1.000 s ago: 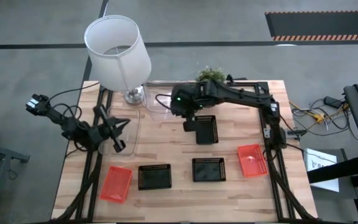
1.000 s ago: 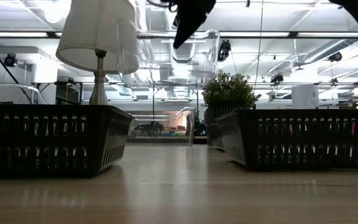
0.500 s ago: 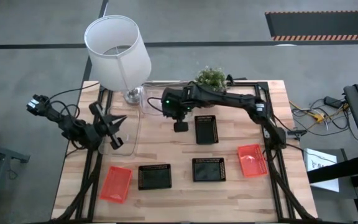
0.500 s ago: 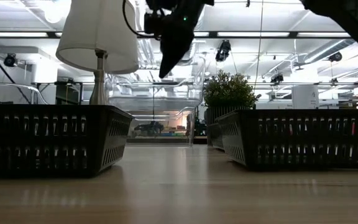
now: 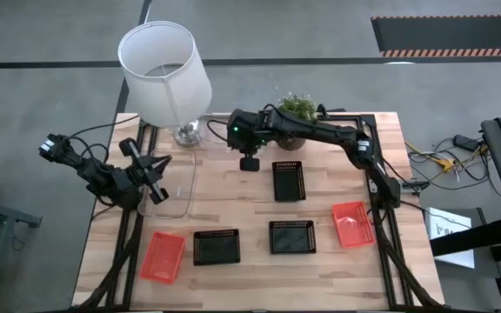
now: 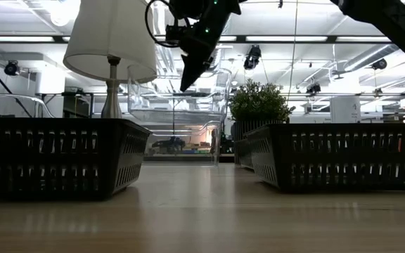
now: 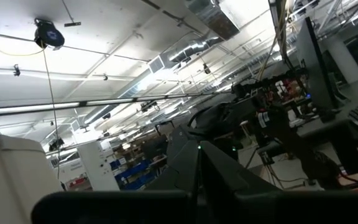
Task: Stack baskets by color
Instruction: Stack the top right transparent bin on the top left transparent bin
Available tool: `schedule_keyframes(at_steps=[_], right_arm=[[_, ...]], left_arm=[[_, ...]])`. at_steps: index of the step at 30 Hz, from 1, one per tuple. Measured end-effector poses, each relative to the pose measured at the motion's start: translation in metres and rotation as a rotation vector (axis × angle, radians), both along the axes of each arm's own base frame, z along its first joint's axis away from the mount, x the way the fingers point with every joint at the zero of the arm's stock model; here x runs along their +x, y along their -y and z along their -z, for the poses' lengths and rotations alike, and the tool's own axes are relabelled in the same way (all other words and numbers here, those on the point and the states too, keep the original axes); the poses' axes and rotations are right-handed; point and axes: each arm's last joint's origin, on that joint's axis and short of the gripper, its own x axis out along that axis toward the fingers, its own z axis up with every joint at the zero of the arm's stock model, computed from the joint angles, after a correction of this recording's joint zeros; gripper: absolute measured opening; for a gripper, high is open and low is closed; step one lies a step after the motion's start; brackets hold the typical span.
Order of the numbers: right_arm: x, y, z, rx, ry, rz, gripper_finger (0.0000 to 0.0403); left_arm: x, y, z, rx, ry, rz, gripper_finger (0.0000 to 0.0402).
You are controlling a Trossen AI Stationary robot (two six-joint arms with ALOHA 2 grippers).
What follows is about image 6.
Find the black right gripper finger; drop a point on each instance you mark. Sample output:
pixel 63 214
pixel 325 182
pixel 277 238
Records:
pixel 190 70
pixel 206 63

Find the black plastic basket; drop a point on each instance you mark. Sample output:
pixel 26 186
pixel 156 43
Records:
pixel 243 151
pixel 346 158
pixel 48 158

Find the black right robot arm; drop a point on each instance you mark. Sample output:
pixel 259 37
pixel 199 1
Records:
pixel 392 21

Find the dark shelf unit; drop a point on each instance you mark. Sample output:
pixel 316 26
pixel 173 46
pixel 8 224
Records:
pixel 77 105

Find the small green potted plant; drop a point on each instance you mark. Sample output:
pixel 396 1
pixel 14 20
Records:
pixel 258 102

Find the white shade table lamp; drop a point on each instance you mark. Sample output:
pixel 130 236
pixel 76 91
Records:
pixel 111 35

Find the white column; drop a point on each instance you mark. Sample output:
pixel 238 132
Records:
pixel 345 109

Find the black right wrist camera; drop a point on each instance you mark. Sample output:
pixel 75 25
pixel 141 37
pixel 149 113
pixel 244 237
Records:
pixel 174 33

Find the black aluminium table frame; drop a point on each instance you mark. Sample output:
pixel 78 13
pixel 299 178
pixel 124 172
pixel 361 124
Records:
pixel 227 159

